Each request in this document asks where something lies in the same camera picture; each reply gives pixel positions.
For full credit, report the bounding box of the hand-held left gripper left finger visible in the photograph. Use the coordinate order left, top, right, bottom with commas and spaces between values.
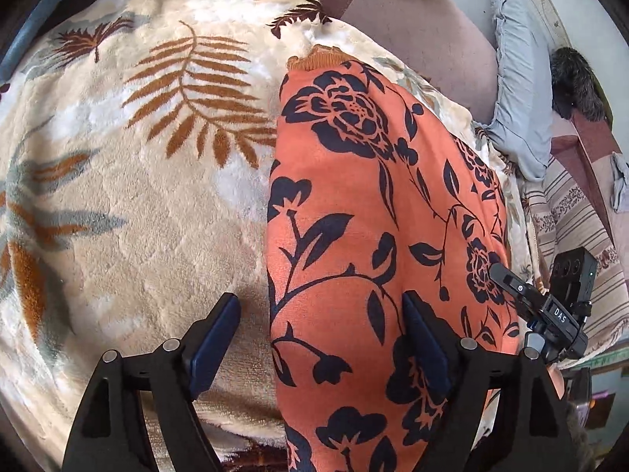
61, 291, 243, 472

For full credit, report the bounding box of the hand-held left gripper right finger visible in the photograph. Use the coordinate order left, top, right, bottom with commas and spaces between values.
400, 289, 583, 472

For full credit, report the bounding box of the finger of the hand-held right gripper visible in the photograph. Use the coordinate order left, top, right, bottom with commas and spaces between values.
489, 262, 539, 318

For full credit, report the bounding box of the orange floral shirt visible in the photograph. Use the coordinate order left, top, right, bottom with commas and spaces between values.
263, 44, 522, 472

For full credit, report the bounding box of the striped floral quilt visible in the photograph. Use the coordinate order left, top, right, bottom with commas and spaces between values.
521, 155, 629, 355

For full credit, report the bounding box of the white floral cloth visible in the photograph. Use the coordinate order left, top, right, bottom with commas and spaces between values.
608, 151, 629, 213

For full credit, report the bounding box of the maroon patterned blanket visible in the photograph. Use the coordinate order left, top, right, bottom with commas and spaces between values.
548, 108, 625, 251

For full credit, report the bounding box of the cream leaf-print blanket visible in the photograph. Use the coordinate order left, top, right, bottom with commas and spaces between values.
0, 0, 536, 472

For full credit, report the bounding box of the grey-blue ruffled pillow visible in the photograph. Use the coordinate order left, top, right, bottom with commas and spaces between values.
484, 0, 556, 183

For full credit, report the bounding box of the dark furry cloth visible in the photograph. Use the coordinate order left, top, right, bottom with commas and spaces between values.
548, 46, 607, 121

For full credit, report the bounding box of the mauve bed sheet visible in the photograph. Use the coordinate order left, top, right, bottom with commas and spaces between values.
290, 0, 499, 124

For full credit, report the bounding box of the light blue cloth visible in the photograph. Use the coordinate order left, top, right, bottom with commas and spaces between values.
0, 0, 64, 84

